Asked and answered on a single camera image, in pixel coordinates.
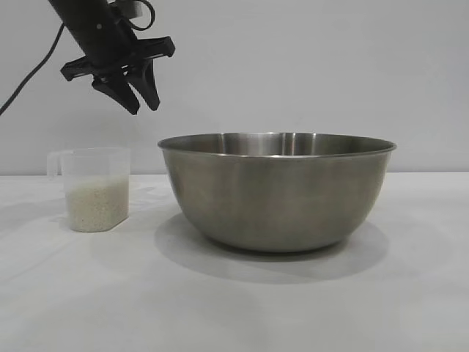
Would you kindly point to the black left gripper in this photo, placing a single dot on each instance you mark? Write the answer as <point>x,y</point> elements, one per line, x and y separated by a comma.
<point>100,40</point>

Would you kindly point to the clear plastic measuring cup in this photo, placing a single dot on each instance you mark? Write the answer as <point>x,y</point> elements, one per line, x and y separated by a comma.
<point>91,163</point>

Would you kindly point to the white uncooked rice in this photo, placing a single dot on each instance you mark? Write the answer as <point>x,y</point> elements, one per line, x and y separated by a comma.
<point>97,205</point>

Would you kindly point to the stainless steel mixing bowl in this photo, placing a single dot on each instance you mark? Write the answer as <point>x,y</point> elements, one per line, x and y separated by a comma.
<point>278,194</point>

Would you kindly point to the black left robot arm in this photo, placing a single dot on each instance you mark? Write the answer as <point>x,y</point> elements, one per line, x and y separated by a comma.
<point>80,5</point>

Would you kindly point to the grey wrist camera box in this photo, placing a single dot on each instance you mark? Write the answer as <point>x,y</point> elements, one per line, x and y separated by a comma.
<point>135,9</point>

